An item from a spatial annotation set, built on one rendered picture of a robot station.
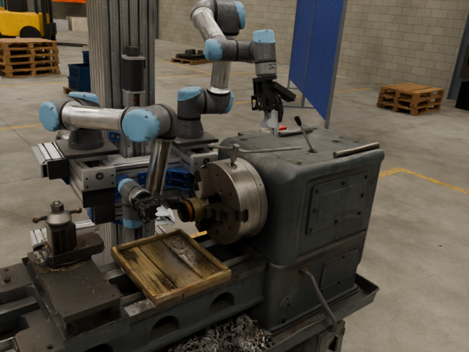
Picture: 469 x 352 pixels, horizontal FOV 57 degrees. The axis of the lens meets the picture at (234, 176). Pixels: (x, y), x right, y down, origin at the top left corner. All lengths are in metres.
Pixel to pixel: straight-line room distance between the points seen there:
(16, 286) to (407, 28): 11.82
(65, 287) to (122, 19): 1.21
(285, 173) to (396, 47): 11.29
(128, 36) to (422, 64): 10.72
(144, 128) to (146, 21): 0.74
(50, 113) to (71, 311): 0.81
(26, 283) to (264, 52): 1.09
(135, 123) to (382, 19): 11.74
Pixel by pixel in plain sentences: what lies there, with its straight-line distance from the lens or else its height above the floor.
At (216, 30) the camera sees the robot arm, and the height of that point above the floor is 1.68.
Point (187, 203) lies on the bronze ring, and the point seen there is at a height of 1.12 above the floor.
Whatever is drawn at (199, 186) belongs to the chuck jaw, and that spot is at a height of 1.15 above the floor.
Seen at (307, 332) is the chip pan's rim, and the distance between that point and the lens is 1.89.
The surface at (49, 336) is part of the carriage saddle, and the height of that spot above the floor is 0.90.
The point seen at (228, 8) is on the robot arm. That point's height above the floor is 1.76.
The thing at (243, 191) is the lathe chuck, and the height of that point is 1.17.
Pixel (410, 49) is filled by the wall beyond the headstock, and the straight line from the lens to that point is 12.52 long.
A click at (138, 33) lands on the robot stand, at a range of 2.14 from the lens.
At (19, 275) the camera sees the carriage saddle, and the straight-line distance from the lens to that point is 1.61.
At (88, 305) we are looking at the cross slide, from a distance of 1.32.
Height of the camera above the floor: 1.78
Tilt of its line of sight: 22 degrees down
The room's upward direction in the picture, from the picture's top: 4 degrees clockwise
